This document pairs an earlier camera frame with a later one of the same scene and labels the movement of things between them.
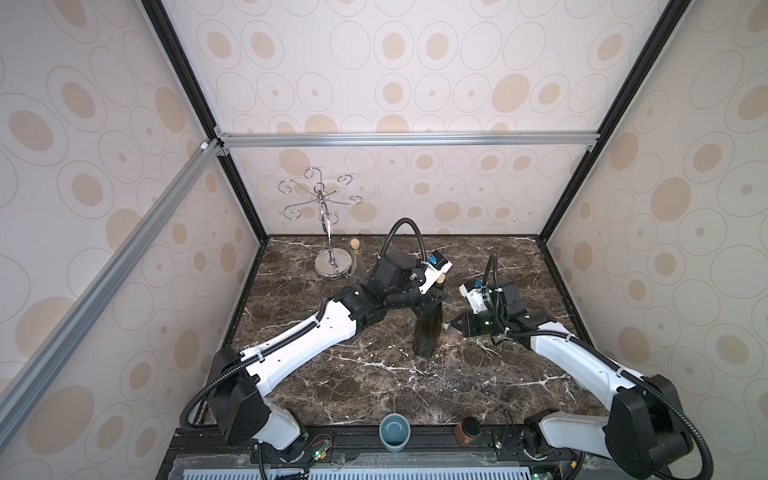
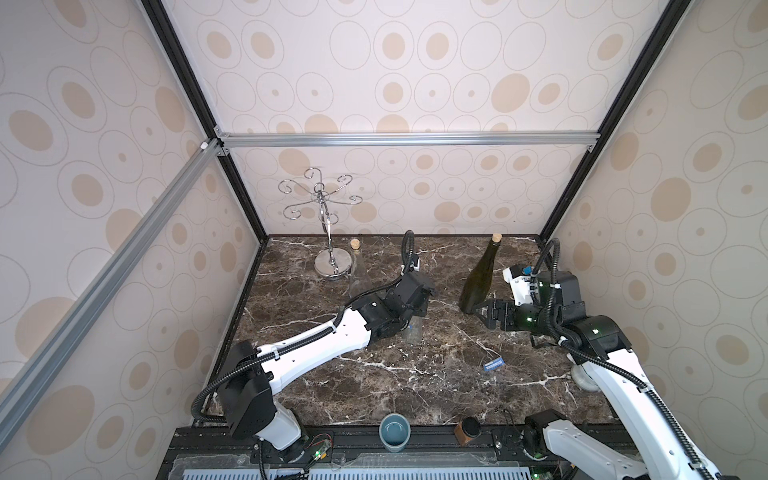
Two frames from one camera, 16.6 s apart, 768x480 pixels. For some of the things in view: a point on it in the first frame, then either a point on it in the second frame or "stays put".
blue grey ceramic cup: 394,432 stays put
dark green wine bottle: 428,330 to 477,283
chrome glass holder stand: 330,262 stays put
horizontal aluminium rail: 405,139 stays put
